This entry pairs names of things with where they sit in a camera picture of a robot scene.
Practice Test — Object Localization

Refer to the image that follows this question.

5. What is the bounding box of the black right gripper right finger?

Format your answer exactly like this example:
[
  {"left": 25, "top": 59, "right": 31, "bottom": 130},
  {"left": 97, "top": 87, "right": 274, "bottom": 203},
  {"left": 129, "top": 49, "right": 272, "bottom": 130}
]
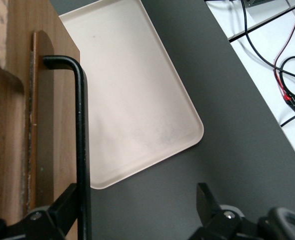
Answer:
[{"left": 192, "top": 182, "right": 246, "bottom": 240}]

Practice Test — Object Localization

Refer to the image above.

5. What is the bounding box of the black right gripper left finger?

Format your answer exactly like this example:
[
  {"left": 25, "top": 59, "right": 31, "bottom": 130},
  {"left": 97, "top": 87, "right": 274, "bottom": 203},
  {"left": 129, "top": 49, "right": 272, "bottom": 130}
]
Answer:
[{"left": 22, "top": 183, "right": 78, "bottom": 240}]

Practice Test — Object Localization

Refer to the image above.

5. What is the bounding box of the wooden drawer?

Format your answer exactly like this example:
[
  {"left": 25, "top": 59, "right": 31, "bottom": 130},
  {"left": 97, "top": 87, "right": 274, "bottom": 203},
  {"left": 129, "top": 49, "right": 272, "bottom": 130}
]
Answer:
[{"left": 24, "top": 29, "right": 56, "bottom": 213}]

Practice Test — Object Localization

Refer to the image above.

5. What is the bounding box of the black metal drawer handle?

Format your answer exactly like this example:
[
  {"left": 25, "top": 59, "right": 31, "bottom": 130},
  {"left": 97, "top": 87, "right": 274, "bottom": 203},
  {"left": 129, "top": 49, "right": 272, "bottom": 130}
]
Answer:
[{"left": 41, "top": 55, "right": 92, "bottom": 240}]

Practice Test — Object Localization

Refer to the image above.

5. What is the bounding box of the wooden drawer cabinet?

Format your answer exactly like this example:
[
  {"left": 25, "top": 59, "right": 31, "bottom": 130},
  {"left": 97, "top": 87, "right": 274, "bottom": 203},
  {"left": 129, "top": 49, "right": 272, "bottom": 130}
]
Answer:
[{"left": 0, "top": 0, "right": 81, "bottom": 240}]

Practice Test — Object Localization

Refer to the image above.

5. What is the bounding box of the beige plastic tray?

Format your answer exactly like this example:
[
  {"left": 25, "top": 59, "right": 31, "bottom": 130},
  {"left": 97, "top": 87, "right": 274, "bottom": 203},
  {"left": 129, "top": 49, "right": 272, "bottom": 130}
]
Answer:
[{"left": 58, "top": 0, "right": 205, "bottom": 191}]

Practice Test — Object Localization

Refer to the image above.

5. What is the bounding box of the red floor cable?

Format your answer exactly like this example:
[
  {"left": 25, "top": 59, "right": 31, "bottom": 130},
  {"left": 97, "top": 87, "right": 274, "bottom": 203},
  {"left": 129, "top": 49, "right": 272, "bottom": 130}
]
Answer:
[{"left": 273, "top": 14, "right": 295, "bottom": 103}]

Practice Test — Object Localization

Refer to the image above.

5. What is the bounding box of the black looped floor cable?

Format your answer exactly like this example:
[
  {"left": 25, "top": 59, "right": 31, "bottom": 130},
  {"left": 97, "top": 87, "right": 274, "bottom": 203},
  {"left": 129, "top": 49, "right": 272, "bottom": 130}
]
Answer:
[{"left": 279, "top": 56, "right": 295, "bottom": 102}]

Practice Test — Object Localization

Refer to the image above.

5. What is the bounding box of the long black floor cable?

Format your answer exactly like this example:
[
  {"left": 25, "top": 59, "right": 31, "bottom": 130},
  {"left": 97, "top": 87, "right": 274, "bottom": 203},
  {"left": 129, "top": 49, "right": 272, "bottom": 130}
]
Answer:
[{"left": 239, "top": 0, "right": 295, "bottom": 83}]

